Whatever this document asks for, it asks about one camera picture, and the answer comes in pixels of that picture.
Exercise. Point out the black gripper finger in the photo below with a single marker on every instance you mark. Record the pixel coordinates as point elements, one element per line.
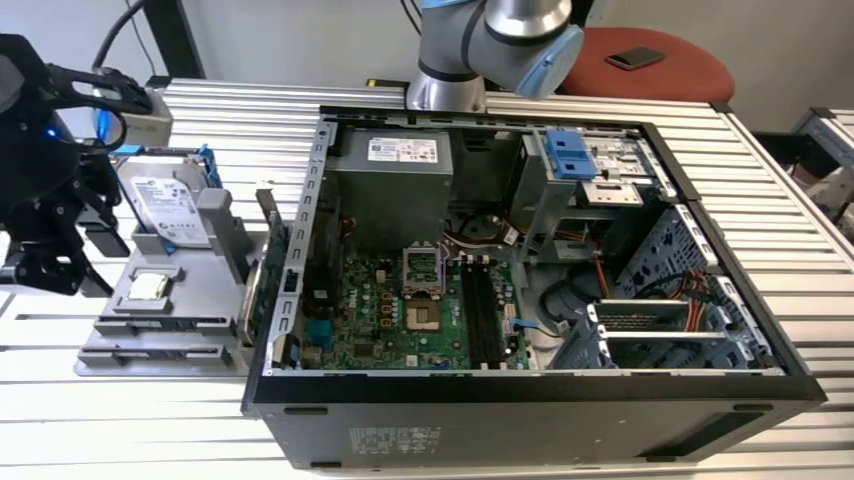
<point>40,270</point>
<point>106,242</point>

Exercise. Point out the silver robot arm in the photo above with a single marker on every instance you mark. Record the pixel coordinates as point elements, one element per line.
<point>520,25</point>

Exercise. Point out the black RAM slot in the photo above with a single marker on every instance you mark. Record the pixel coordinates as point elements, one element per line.
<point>489,310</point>
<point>471,310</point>

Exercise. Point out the silver CPU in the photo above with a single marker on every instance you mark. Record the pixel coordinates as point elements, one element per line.
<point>149,287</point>

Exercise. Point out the hard disk in blue carrier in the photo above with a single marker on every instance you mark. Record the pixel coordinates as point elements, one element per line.
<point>166,205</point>

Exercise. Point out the grey parts rack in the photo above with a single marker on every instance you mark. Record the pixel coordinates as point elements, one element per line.
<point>193,300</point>

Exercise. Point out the green graphics card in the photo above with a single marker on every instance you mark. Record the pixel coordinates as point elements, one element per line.
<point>269,280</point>

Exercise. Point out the grey power supply unit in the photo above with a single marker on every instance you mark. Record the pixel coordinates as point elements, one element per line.
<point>393,200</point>

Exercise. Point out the green motherboard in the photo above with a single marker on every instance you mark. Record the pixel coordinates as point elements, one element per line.
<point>373,345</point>

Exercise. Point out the CPU socket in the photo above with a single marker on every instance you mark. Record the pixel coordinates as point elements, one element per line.
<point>423,315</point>

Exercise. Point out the thin locking lever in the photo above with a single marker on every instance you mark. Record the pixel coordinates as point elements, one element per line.
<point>443,275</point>

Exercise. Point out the yellow black tag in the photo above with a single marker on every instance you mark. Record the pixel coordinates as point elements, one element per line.
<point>373,82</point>

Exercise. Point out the round dark fan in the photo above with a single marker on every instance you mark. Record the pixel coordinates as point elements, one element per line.
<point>480,230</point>

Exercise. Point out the blue disk bay latch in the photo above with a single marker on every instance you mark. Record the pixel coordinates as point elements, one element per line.
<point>567,150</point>

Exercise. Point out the black open PC case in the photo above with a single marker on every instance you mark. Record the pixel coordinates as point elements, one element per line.
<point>533,430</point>

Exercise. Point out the grey metal drive cage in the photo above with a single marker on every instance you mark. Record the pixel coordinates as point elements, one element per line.
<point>640,307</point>

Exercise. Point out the black phone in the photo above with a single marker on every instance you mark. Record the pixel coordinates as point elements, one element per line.
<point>633,58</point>

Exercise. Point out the red round stool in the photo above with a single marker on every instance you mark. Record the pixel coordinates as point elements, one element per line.
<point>667,75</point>

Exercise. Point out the aluminium side table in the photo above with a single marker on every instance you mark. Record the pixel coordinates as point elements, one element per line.
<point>820,125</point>

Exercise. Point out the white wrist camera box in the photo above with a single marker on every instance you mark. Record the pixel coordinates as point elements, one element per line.
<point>149,127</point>

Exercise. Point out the black upright post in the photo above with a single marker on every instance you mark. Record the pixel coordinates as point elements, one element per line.
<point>180,40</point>

